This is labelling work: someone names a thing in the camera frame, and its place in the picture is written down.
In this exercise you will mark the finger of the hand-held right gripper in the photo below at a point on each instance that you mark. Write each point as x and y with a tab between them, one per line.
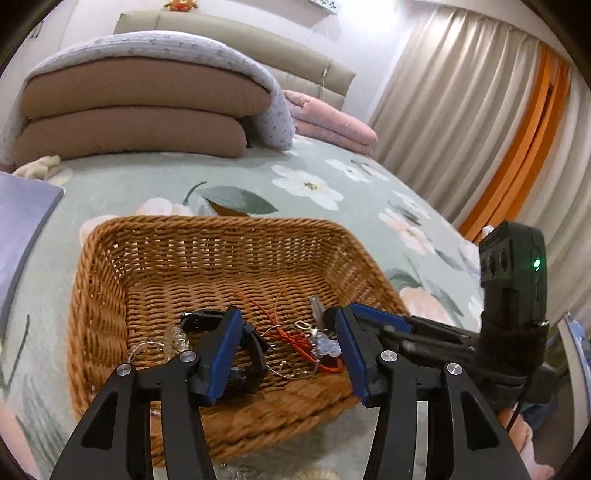
392	318
438	357

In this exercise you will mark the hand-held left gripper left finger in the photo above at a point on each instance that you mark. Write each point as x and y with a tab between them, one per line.
226	350

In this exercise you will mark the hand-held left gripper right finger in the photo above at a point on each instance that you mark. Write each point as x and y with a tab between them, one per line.
355	357

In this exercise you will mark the black wrist watch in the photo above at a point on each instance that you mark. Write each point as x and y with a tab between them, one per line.
256	364

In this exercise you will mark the brown wicker basket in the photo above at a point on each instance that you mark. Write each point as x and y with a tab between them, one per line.
184	258

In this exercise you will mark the green floral bed sheet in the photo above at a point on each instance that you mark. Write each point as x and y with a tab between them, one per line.
323	221

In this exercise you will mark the person's orange pink clothing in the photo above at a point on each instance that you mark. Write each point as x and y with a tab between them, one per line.
531	452

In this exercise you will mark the orange curtain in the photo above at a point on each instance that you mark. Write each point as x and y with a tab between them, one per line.
521	152

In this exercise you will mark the pink folded blanket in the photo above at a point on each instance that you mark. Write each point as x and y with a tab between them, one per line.
332	124

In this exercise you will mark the beige curtain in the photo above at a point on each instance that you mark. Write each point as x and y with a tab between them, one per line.
443	101

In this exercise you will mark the brown folded duvet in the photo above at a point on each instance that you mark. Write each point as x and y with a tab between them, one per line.
138	134

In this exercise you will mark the purple folded cloth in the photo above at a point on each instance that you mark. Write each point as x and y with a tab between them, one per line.
23	221

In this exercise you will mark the cream plush toy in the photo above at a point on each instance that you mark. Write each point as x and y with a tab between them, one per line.
37	167

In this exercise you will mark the beige padded headboard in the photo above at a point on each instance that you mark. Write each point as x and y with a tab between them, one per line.
277	60

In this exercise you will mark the grey printed blanket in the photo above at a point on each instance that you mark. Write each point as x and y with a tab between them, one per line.
161	46

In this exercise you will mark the orange plush toy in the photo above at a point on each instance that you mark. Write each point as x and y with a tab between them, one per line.
181	4

